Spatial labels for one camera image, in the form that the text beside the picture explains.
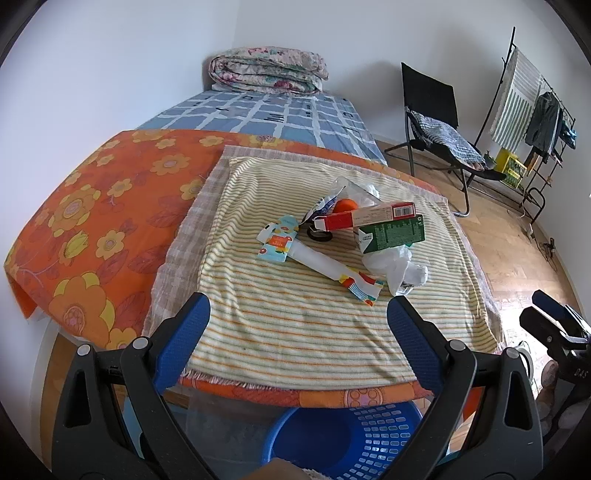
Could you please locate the clear plastic bottle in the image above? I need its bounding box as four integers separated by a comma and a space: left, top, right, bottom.
332, 176, 381, 208

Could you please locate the yellow crate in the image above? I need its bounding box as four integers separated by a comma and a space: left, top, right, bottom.
495, 148, 527, 189

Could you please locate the dark hanging jacket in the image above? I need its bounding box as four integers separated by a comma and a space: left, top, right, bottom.
525, 92, 562, 155

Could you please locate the green carton box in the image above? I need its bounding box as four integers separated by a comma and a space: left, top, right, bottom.
353, 214, 426, 254

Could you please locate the blue white snack wrapper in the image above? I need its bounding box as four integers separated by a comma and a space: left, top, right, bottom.
301, 195, 337, 224

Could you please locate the orange plastic cap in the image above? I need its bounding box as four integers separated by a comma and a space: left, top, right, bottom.
332, 198, 359, 214

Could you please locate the black folding chair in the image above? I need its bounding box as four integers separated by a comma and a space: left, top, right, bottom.
384, 63, 506, 218

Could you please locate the teal floral paper packet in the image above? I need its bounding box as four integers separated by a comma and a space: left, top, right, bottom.
256, 215, 300, 263

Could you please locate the striped yellow towel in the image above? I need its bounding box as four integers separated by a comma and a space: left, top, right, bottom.
188, 156, 498, 390

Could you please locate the white ring light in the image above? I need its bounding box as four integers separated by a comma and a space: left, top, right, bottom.
514, 341, 535, 384

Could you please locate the checked cushion on chair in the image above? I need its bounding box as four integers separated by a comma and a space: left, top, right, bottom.
408, 110, 487, 171

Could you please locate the green striped hanging towel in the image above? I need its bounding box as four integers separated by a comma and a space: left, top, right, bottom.
490, 47, 542, 153

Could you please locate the folded floral quilt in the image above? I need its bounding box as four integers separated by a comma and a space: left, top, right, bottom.
208, 46, 329, 96

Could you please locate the white tissue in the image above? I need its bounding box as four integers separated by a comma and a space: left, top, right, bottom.
362, 245, 429, 296

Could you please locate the red cardboard box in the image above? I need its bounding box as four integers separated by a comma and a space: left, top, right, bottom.
312, 202, 416, 232

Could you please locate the black clothes rack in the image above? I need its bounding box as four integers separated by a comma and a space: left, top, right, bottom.
475, 38, 577, 224

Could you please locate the blue plastic laundry basket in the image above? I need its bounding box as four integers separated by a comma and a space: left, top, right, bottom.
262, 402, 422, 479

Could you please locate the orange floral blanket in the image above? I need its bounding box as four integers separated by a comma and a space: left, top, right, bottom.
4, 130, 425, 408

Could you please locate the white colourful paper wrapper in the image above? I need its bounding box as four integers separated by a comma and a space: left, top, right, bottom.
287, 240, 384, 306

